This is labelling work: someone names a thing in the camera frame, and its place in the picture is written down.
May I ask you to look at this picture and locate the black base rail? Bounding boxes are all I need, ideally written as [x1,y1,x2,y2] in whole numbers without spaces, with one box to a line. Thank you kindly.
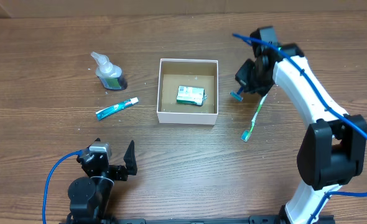
[92,215,289,224]

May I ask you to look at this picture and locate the blue left camera cable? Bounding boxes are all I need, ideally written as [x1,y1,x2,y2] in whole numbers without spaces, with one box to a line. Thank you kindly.
[42,149,84,224]

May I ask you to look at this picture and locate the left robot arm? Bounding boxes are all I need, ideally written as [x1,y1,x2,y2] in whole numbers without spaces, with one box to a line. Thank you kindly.
[66,138,137,223]

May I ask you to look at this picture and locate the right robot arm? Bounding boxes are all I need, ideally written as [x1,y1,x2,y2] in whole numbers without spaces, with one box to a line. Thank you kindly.
[231,26,367,223]

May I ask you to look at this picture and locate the blue camera cable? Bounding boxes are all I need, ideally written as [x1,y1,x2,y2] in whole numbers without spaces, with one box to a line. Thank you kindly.
[42,149,84,224]
[231,33,367,224]

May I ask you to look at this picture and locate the blue disposable razor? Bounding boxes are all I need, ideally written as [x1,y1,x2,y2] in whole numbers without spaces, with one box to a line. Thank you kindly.
[230,87,243,102]

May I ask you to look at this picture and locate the green white toothbrush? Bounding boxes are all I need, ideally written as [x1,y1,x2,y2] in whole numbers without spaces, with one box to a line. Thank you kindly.
[241,95,267,142]

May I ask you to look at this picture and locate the teal toothpaste tube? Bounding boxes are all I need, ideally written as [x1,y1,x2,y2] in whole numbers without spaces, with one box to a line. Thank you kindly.
[96,97,139,121]

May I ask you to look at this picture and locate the green white soap packet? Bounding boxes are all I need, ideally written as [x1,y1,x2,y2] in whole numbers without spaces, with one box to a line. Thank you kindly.
[176,86,207,106]

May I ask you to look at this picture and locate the blue right camera cable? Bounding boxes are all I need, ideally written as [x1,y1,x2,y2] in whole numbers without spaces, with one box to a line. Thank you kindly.
[231,33,367,224]

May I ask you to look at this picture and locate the open white cardboard box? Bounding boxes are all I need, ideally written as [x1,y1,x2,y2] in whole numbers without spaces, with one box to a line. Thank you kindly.
[156,58,219,126]

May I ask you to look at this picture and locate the clear pump soap bottle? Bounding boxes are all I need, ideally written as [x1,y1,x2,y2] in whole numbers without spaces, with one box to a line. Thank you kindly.
[91,52,128,91]

